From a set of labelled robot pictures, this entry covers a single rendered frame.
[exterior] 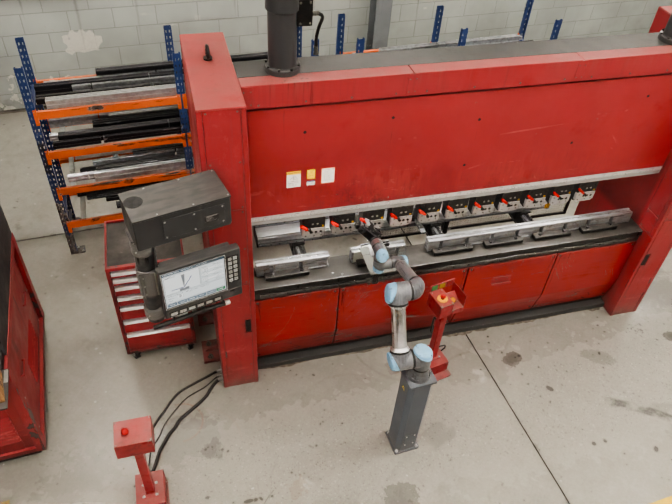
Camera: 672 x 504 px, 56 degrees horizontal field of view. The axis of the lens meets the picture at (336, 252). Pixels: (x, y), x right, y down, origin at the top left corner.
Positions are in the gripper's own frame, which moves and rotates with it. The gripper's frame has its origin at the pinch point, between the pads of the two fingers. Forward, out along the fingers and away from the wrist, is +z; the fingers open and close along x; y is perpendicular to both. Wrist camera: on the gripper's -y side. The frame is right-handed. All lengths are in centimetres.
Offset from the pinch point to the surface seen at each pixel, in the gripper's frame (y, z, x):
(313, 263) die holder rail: -2.7, 4.6, -48.1
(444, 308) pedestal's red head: 71, -41, -12
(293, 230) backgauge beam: -13, 33, -47
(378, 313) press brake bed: 65, -8, -59
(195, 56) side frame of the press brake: -136, 38, 24
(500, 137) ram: 37, 3, 93
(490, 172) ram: 53, 3, 71
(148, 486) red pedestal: -59, -92, -180
